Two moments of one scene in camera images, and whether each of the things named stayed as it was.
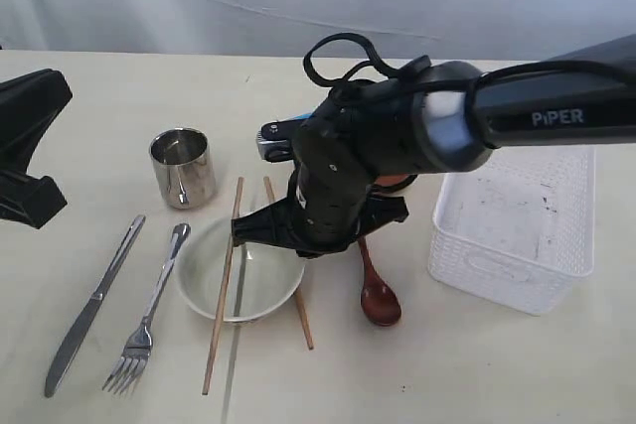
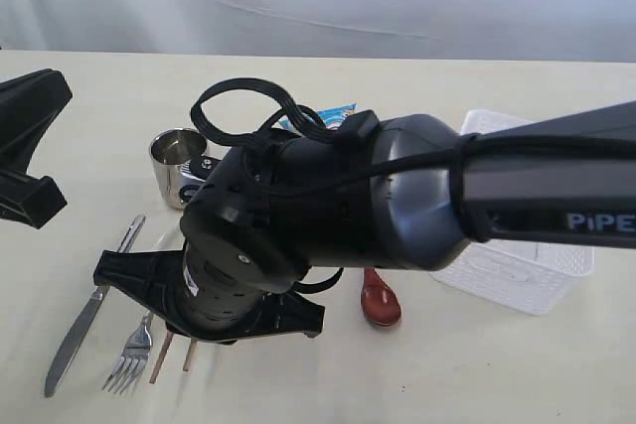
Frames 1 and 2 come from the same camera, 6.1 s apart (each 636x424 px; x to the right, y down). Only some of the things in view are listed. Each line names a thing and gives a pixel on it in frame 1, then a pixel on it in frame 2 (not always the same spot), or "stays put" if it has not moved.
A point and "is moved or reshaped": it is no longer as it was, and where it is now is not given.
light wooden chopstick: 224,283 is moved or reshaped
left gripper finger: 28,103 stays put
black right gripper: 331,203 -> 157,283
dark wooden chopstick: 297,294 is moved or reshaped
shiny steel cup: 184,167 stays put
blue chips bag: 304,116 is moved or reshaped
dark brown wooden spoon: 380,302 stays put
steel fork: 139,344 stays put
